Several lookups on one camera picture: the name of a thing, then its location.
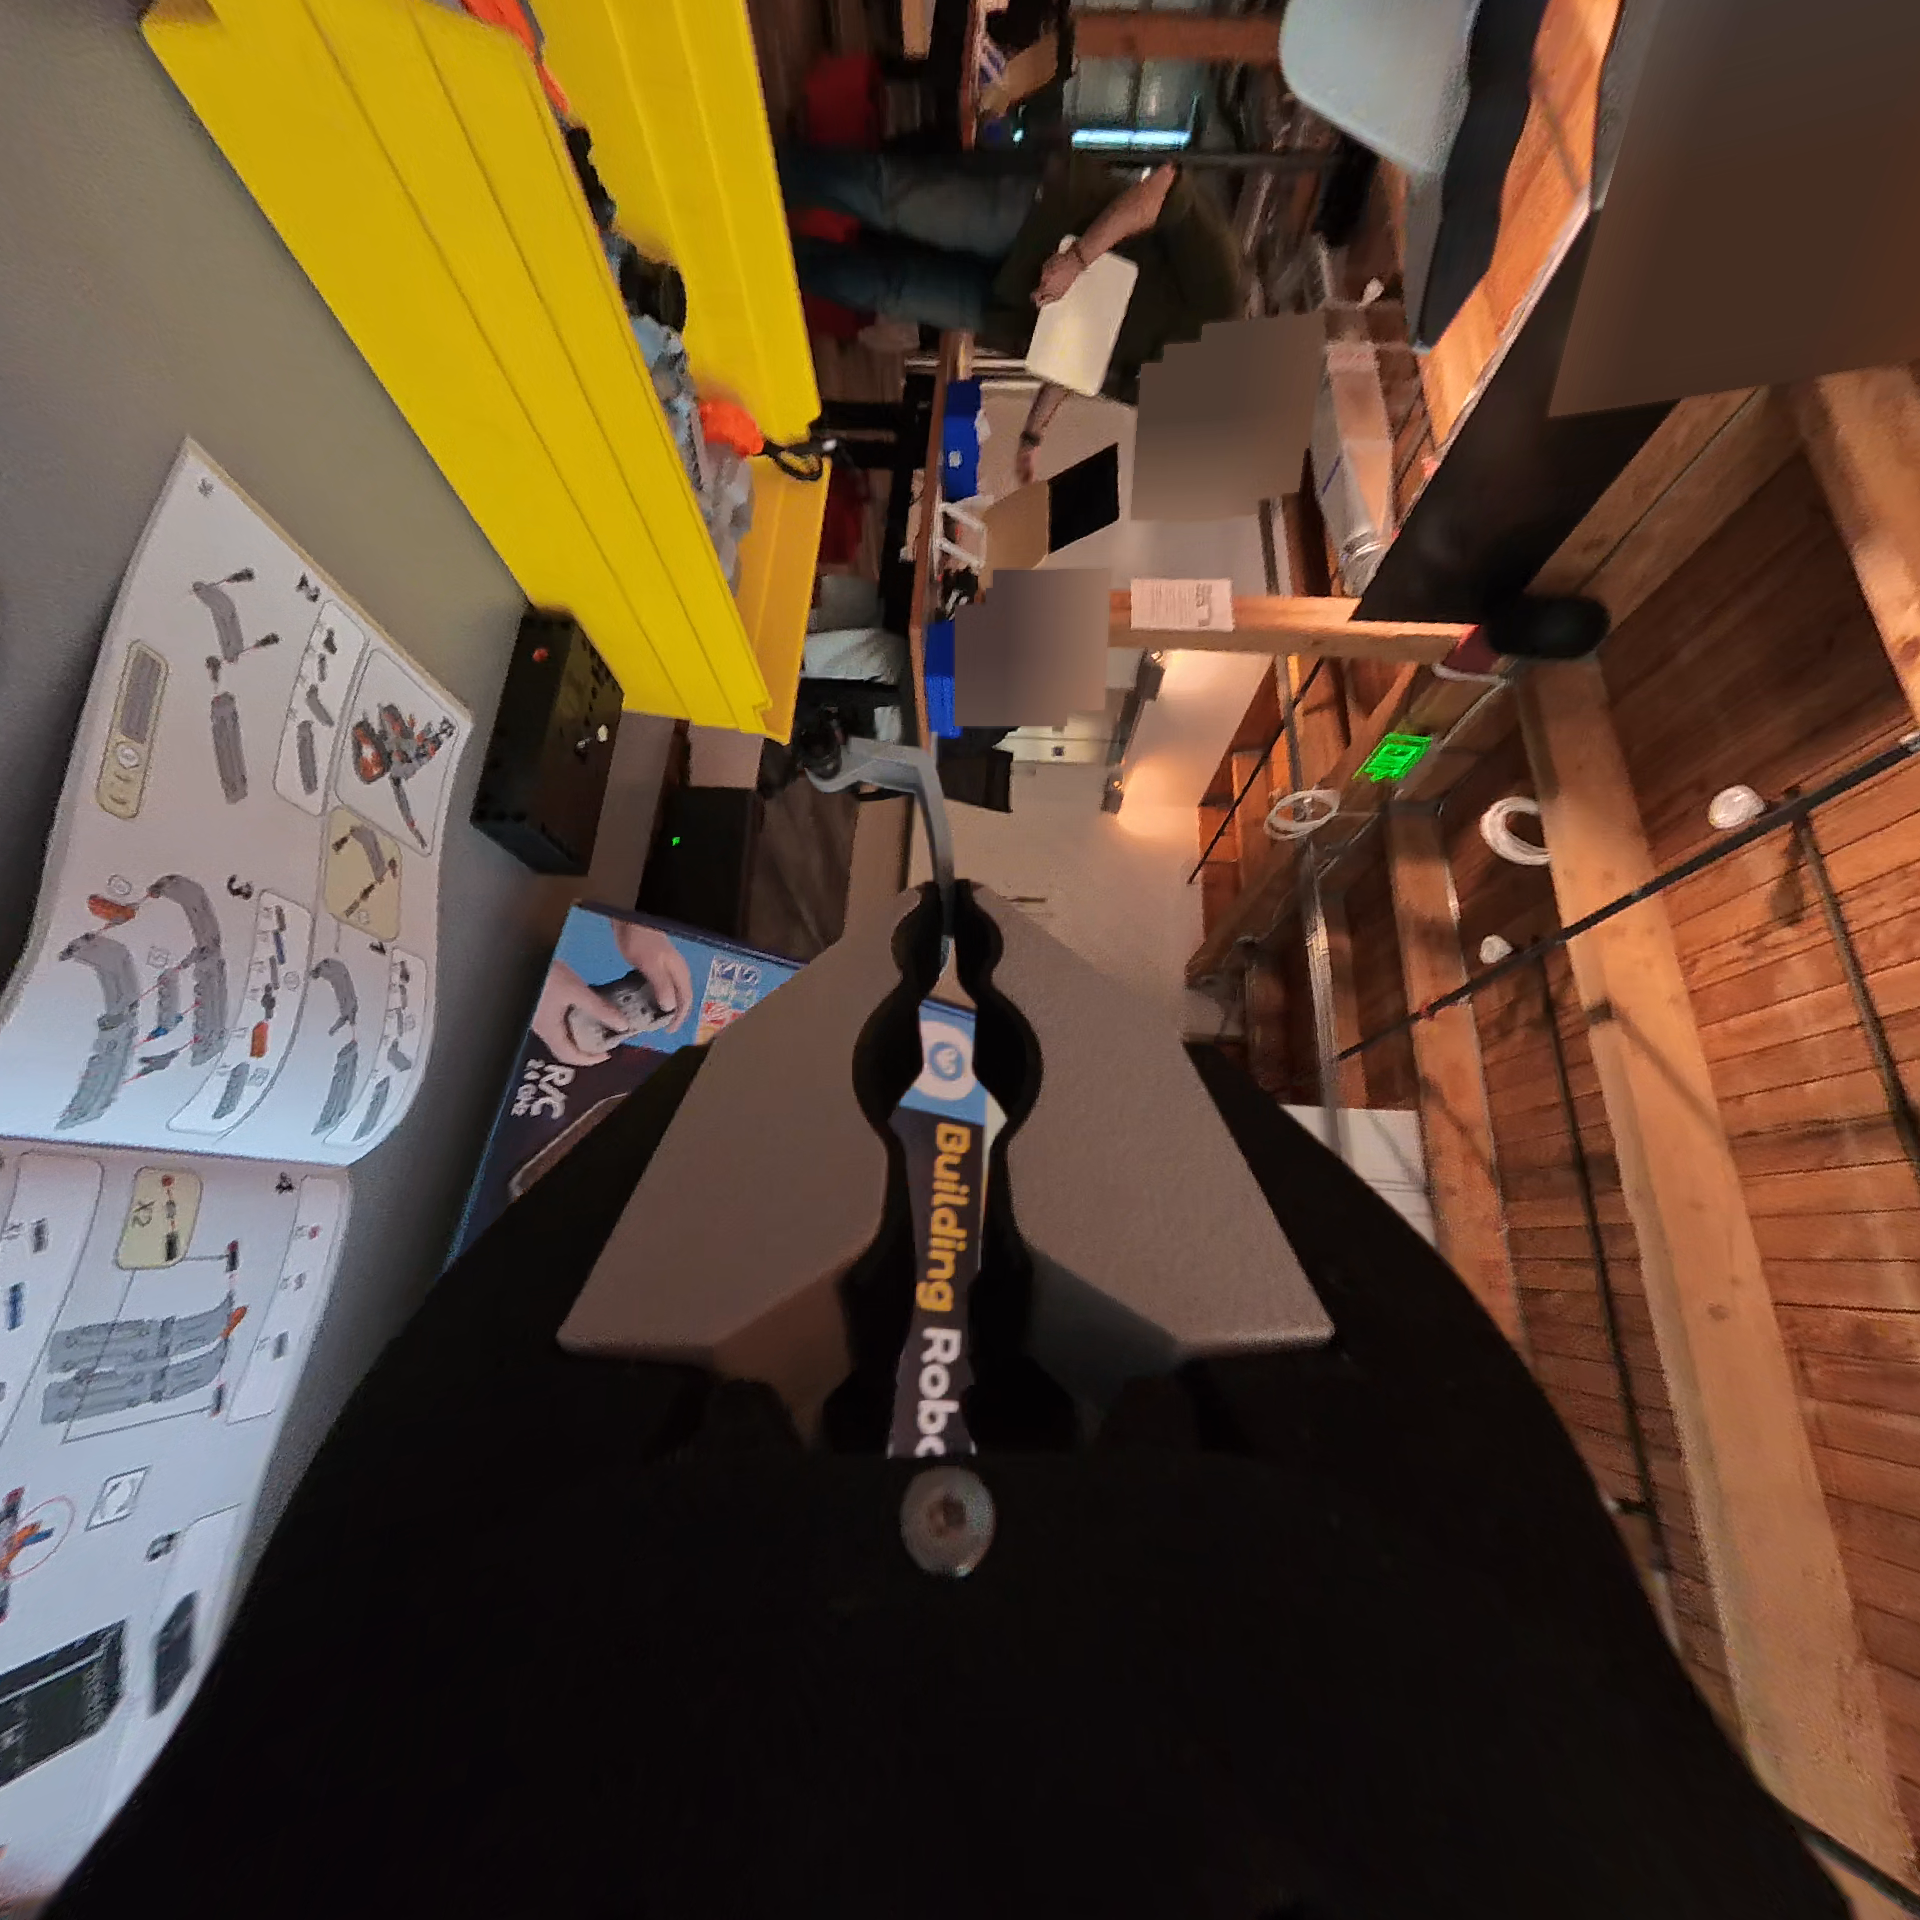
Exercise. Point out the red box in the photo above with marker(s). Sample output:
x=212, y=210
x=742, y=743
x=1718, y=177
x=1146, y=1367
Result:
x=839, y=98

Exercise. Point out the grey curved building panel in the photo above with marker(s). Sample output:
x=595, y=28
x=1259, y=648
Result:
x=901, y=774

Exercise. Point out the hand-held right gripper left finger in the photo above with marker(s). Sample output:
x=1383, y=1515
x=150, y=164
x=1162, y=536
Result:
x=705, y=1201

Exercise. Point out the yellow parts bin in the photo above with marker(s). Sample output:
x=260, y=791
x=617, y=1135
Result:
x=452, y=299

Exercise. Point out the blue robot kit box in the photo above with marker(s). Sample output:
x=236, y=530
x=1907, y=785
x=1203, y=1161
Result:
x=599, y=996

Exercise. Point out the paper notice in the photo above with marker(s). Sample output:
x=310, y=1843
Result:
x=1180, y=603

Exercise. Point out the white tablet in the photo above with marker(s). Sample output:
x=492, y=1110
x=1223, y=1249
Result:
x=1084, y=322

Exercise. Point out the blue storage bin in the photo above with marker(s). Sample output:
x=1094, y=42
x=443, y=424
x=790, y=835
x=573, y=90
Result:
x=962, y=435
x=940, y=675

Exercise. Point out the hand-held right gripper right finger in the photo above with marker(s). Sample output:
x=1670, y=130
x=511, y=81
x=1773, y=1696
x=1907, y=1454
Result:
x=1172, y=1201

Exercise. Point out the black device with green light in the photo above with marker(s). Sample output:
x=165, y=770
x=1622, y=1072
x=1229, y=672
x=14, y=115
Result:
x=698, y=856

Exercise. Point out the grey desk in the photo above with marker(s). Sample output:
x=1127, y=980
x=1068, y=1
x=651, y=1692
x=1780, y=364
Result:
x=91, y=375

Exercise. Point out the large green exit sign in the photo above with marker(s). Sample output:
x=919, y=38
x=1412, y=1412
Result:
x=1395, y=758

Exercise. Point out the black thin pole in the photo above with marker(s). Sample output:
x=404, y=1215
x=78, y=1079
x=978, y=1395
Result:
x=1651, y=887

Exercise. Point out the dark flat panel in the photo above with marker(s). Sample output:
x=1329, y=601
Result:
x=1724, y=195

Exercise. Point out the black battery box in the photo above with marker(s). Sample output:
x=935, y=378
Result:
x=548, y=751

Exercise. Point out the black monitor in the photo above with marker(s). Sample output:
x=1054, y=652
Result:
x=1089, y=504

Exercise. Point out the pile of building parts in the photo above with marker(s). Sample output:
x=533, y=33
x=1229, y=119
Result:
x=676, y=345

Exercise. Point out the white instruction booklet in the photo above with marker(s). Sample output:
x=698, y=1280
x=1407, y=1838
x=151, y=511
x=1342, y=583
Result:
x=181, y=902

